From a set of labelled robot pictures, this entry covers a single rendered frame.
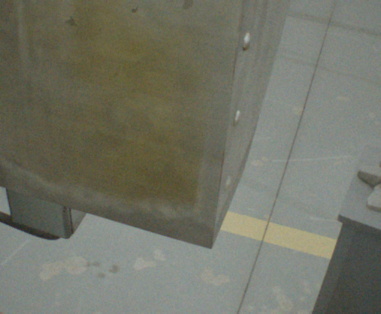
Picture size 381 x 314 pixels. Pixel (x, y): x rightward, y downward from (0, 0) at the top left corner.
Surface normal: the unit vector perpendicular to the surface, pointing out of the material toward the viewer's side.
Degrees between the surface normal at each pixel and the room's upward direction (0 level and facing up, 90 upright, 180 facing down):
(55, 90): 90
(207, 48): 90
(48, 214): 90
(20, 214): 90
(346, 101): 0
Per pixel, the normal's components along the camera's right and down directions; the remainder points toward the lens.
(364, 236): -0.43, 0.56
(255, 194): 0.07, -0.77
